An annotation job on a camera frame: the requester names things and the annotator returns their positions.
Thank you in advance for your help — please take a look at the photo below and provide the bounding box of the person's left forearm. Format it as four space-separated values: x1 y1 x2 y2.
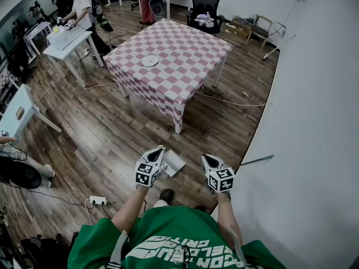
111 186 149 232

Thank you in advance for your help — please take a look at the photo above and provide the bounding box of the white plate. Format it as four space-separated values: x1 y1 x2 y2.
141 54 159 67

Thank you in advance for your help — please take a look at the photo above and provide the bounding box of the teal broom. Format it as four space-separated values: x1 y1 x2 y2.
234 155 275 168

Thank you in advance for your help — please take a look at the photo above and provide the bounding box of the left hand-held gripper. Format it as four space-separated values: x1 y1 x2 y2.
134 145 167 189

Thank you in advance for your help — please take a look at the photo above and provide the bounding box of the white long-handled dustpan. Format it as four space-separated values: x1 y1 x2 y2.
161 149 187 178

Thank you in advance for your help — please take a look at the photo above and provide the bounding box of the grey shoulder strap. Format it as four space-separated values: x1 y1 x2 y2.
108 230 128 269
227 225 248 266

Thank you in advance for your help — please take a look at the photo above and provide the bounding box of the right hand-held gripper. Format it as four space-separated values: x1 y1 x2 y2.
201 154 236 194

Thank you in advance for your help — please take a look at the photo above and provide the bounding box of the black round hat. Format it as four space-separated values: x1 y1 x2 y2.
0 157 43 190

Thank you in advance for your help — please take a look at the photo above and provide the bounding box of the person's right forearm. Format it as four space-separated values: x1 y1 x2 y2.
215 192 243 246

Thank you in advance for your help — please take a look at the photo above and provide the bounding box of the person's left black shoe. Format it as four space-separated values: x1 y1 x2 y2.
159 188 176 204

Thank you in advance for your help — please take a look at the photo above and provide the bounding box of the brown cardboard box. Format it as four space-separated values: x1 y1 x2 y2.
221 21 252 43

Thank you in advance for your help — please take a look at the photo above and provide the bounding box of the white side table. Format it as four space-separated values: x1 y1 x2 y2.
0 84 63 140

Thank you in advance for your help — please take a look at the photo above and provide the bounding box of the black equipment pile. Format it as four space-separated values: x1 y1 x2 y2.
0 231 79 269

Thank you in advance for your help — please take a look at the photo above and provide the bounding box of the wooden chair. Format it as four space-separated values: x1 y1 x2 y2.
246 15 274 52

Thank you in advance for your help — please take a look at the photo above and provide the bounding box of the person's green t-shirt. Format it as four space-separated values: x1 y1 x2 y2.
67 205 288 269

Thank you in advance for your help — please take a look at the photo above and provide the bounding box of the crate of parts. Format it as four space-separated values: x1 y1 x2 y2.
231 14 259 29

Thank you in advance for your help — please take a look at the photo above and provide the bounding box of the white appliance box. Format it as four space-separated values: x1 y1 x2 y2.
46 26 86 52

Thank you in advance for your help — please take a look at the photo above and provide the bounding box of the white power strip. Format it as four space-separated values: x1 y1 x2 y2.
89 195 108 206

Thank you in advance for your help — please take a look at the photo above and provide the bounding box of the red white checkered tablecloth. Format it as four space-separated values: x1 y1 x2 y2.
103 18 234 127

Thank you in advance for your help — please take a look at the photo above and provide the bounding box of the black floor cable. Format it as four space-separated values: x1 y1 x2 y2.
25 188 113 221

